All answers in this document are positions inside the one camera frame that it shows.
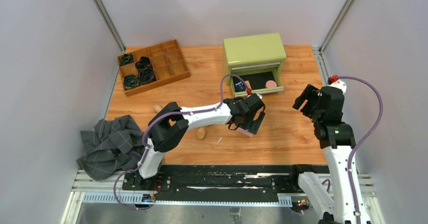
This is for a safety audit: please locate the green metal drawer box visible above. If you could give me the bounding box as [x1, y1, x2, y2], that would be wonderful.
[223, 33, 287, 94]

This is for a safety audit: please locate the pink round powder puff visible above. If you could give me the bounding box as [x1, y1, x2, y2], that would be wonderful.
[265, 80, 278, 88]

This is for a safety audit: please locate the brown compartment tray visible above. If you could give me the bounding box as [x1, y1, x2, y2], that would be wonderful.
[117, 39, 191, 97]

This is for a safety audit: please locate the black hair tie bottom-left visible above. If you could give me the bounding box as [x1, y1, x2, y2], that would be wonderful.
[123, 74, 141, 90]

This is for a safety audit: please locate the black hair tie middle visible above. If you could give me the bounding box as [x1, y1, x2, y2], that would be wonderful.
[135, 57, 152, 71]

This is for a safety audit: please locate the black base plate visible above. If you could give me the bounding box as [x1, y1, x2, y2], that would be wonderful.
[122, 164, 322, 203]

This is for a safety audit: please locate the black hair tie top-left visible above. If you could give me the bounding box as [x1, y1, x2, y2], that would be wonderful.
[119, 53, 135, 67]

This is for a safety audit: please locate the left aluminium frame post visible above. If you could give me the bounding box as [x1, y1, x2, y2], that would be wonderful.
[92, 0, 126, 52]

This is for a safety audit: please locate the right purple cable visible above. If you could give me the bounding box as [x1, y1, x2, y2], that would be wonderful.
[328, 75, 384, 224]

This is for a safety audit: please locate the pink rectangular card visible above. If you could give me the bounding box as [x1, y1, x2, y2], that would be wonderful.
[237, 128, 253, 137]

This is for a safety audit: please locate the round navy compact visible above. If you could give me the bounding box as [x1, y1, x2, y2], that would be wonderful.
[233, 79, 247, 92]

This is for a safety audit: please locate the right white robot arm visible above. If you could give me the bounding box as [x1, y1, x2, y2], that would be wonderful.
[288, 84, 371, 223]

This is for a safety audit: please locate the aluminium frame post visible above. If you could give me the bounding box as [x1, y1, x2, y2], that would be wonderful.
[92, 0, 126, 52]
[318, 0, 356, 54]

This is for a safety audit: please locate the black hair tie lower-middle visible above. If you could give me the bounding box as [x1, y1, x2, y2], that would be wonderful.
[138, 68, 157, 85]

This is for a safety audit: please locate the grey cloth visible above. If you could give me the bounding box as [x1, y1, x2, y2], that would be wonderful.
[76, 115, 145, 181]

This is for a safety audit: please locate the right aluminium frame post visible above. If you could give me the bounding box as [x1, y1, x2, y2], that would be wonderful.
[318, 0, 356, 54]

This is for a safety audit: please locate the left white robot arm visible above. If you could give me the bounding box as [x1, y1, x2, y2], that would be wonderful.
[135, 93, 265, 190]

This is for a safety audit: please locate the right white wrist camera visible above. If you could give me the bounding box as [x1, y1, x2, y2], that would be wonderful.
[330, 79, 347, 94]

